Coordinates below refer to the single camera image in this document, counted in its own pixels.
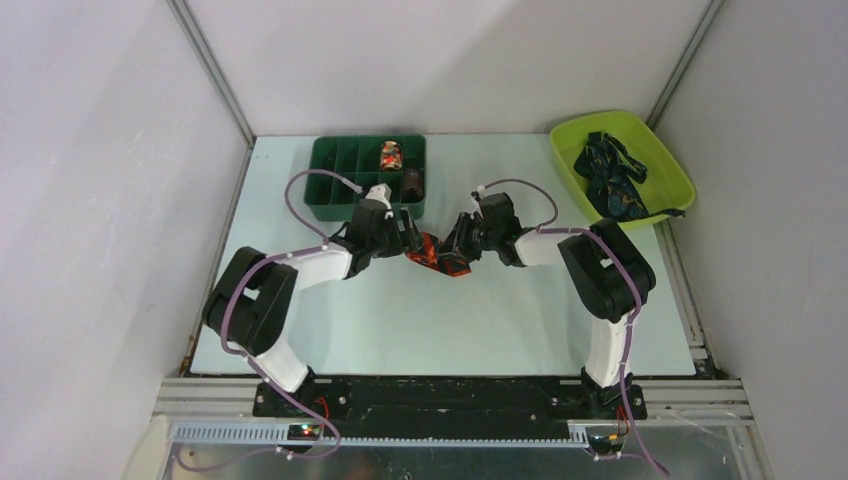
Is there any orange navy striped tie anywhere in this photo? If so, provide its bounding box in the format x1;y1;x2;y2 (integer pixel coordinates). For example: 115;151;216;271
405;232;472;278

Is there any navy floral gold tie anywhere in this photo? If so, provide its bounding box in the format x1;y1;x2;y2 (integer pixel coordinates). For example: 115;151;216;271
574;131;685;222

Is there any right corner aluminium post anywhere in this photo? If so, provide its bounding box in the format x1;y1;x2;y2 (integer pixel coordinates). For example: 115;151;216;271
645;0;726;130

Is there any left corner aluminium post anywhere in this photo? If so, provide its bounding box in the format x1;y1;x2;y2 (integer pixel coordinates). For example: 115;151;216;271
167;0;257;148

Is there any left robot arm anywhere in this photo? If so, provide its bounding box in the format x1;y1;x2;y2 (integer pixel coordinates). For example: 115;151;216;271
202;199;422;417

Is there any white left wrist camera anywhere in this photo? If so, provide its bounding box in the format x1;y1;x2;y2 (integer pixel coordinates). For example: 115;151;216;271
364;183;392;210

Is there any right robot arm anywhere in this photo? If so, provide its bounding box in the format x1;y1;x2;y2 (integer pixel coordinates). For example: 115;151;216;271
437;193;656;420

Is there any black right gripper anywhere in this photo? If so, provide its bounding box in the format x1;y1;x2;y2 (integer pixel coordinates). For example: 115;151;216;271
435;212;500;262

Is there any brown patterned rolled tie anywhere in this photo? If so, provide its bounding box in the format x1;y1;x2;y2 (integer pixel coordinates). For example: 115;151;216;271
401;168;425;204

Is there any lime green plastic bin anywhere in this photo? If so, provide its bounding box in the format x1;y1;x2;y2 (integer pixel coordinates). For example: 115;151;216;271
549;110;696;230

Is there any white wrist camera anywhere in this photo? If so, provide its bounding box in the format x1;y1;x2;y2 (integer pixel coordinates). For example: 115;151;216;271
364;183;392;210
469;185;487;223

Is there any green compartment organizer tray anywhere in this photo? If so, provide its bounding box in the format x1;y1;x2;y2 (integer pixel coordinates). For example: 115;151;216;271
303;134;427;222

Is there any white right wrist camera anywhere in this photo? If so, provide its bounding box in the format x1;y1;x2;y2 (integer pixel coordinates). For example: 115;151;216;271
469;185;487;223

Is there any corner aluminium post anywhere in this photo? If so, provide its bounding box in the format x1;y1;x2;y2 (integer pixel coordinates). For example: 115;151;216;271
167;0;257;148
645;0;726;130

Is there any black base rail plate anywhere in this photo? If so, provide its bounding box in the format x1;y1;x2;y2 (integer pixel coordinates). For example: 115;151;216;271
252;375;647;441

